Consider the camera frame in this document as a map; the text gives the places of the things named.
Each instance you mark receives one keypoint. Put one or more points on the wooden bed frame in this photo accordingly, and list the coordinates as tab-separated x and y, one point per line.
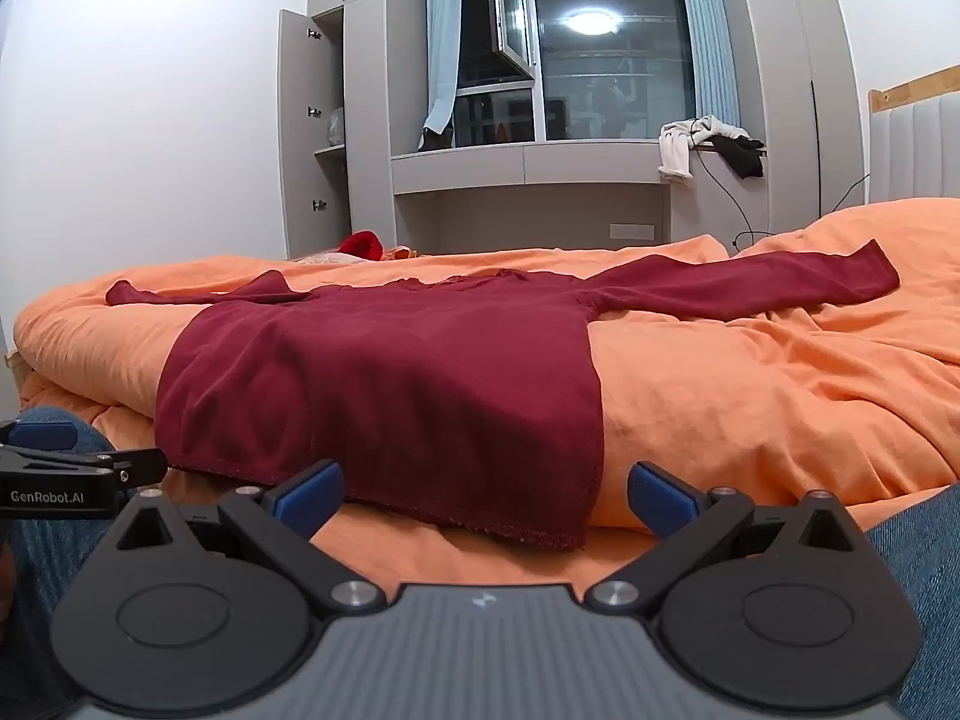
10	369

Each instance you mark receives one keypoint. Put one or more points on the small orange cloth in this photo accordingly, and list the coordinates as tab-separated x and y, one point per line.
401	253

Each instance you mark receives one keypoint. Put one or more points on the white wall socket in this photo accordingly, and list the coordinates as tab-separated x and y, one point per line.
631	231

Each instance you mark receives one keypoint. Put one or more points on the metal-framed window sash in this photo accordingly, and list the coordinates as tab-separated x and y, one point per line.
514	15

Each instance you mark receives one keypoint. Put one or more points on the person's right leg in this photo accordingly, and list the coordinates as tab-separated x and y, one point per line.
930	585

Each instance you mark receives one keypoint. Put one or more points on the person's left leg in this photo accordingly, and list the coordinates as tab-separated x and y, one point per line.
45	577

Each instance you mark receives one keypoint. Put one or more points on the black garment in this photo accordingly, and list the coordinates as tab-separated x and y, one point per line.
742	154

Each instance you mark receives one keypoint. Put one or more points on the floral pink pillow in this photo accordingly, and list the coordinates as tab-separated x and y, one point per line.
330	259

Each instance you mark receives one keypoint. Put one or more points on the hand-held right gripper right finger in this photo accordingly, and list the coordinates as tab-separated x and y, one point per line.
660	501

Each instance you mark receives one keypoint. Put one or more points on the large glass window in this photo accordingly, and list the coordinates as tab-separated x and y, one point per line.
615	90

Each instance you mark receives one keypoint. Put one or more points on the light blue curtain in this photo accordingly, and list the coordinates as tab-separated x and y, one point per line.
444	37
709	37

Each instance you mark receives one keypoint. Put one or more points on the dark red sweater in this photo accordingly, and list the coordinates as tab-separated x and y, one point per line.
375	390

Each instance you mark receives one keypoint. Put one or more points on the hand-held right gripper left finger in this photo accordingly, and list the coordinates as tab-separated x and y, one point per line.
311	499

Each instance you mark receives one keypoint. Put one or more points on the padded headboard with wooden frame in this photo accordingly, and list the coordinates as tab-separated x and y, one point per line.
919	150

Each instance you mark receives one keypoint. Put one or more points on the white garment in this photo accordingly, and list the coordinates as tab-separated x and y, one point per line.
675	150

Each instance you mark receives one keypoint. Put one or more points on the orange duvet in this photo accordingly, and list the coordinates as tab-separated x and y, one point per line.
750	405

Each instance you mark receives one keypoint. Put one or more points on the grey shelved wardrobe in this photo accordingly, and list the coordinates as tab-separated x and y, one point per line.
367	90

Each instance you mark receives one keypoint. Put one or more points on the grey wardrobe door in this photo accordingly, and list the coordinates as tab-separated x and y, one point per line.
296	127

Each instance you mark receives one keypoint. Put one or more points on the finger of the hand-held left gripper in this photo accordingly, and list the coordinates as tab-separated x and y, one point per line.
41	435
142	465

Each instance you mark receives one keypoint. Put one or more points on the red plush item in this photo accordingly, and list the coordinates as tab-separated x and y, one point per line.
362	244

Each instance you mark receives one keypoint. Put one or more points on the person's leg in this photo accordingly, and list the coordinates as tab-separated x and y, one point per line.
930	585
45	577

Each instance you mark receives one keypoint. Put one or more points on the grey window bench cabinet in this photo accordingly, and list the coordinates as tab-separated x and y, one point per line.
525	165

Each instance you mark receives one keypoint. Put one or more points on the small black object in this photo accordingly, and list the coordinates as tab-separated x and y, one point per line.
436	139

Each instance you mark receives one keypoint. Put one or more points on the grey two-door wardrobe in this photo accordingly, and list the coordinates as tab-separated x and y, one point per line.
787	90

